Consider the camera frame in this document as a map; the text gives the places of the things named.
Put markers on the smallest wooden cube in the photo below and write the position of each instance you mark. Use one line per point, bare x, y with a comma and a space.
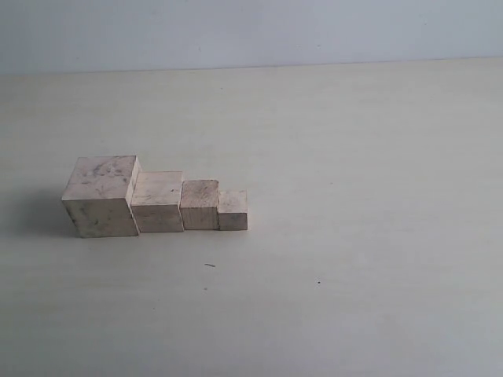
233, 210

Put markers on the medium small wooden cube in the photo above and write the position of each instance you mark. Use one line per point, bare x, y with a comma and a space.
199, 204

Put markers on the second largest wooden cube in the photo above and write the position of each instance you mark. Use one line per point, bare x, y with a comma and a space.
156, 201

